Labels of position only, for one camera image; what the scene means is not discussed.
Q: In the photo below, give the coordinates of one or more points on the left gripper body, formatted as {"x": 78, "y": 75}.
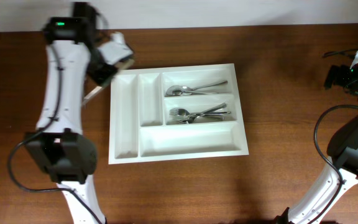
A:
{"x": 99, "y": 69}

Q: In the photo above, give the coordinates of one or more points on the steel tongs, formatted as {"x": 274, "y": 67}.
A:
{"x": 120, "y": 67}

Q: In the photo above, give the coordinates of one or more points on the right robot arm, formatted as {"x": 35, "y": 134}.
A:
{"x": 340, "y": 172}

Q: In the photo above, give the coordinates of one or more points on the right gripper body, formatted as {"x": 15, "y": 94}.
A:
{"x": 355, "y": 79}

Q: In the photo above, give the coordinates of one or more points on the steel fork dark handle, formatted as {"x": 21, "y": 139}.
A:
{"x": 183, "y": 112}

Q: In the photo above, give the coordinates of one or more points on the steel spoon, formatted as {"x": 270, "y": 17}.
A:
{"x": 174, "y": 91}
{"x": 213, "y": 84}

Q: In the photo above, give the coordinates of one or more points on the white plastic cutlery tray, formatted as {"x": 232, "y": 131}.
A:
{"x": 141, "y": 129}

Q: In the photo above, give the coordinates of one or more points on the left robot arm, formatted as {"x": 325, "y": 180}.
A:
{"x": 82, "y": 61}

